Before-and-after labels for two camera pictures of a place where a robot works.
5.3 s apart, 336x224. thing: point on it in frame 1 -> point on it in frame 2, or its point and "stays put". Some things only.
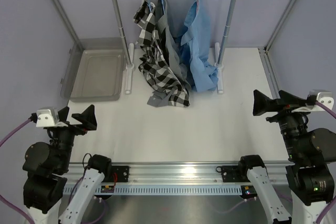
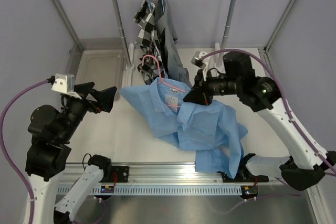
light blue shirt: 195,53 -> 213,131
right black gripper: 263,104 -> 197,95
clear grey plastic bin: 96,73 stays put
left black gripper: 87,118 -> 105,97
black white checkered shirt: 155,71 stays put
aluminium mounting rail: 179,172 stays put
